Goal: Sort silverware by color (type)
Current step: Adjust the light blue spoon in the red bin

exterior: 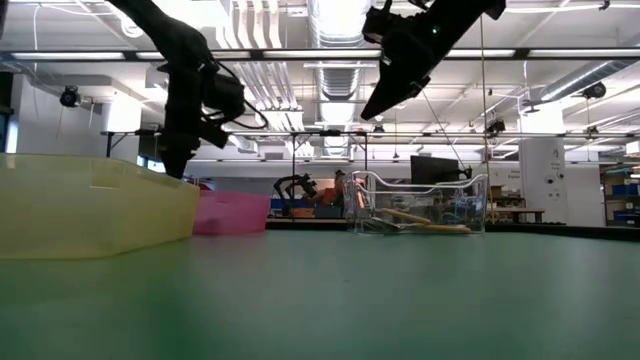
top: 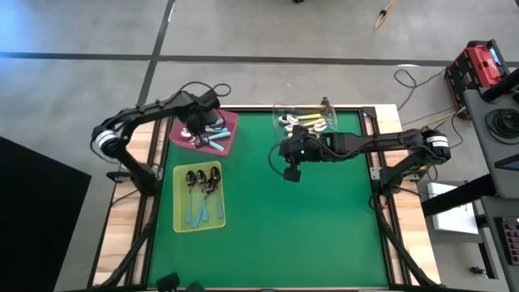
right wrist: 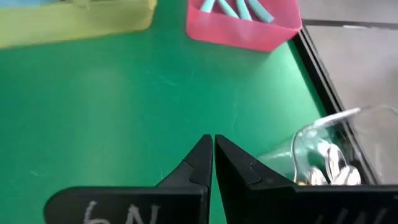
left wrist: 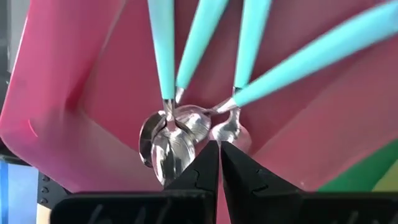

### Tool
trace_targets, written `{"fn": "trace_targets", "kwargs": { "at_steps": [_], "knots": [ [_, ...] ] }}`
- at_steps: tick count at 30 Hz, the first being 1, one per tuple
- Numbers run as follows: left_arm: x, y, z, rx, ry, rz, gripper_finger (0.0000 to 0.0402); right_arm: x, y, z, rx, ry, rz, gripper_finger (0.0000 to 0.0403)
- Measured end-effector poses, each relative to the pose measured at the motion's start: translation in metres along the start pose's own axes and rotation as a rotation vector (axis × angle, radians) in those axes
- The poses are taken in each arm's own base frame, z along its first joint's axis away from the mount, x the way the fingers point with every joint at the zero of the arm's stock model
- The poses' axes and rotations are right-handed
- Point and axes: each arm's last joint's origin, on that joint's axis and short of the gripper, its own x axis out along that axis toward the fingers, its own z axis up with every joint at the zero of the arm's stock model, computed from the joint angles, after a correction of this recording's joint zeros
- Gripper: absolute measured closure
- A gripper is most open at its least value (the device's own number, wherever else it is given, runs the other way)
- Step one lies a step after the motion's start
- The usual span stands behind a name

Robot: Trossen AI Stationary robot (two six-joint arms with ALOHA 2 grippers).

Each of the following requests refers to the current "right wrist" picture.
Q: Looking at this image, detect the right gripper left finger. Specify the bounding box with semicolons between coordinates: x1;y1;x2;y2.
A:
43;134;214;224

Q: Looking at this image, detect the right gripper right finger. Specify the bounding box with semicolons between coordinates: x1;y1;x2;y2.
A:
215;134;398;224

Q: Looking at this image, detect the orange-handled metal spoon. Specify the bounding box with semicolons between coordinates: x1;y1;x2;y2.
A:
326;144;348;183
306;167;329;186
340;164;363;186

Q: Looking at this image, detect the teal-handled metal spoon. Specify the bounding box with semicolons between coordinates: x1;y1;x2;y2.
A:
216;0;240;19
200;0;216;13
247;0;275;24

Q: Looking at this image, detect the black-handled metal spoon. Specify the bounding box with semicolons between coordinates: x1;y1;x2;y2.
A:
235;0;252;21

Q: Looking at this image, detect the clear plastic bin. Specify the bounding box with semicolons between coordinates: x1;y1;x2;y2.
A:
256;104;398;187

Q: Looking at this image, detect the green table mat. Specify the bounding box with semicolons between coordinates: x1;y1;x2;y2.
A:
0;0;328;224

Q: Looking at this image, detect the pink plastic bin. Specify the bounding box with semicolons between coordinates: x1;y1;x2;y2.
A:
185;0;303;53

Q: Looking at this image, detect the yellow translucent plastic bin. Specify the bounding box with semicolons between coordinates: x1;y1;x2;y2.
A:
0;0;159;50

